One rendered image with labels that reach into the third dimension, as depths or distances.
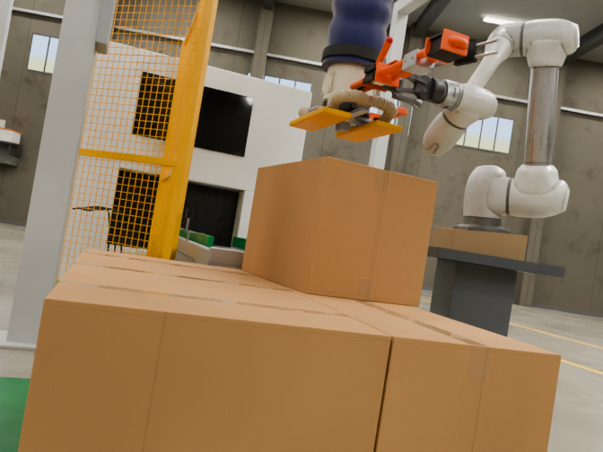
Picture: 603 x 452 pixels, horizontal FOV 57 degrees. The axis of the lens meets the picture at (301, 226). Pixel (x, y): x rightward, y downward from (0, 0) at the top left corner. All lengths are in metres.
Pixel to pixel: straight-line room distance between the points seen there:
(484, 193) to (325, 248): 0.96
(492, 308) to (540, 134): 0.71
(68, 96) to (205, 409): 2.15
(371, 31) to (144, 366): 1.40
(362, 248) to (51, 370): 1.00
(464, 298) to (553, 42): 1.02
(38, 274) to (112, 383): 1.97
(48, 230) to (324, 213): 1.62
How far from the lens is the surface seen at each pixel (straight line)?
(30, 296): 2.91
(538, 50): 2.37
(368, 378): 1.06
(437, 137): 1.98
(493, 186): 2.38
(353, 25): 2.00
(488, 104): 1.93
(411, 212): 1.76
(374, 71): 1.77
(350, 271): 1.66
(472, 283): 2.32
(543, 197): 2.35
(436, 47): 1.50
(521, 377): 1.25
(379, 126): 1.87
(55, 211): 2.87
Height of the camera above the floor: 0.69
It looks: 2 degrees up
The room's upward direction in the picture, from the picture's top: 9 degrees clockwise
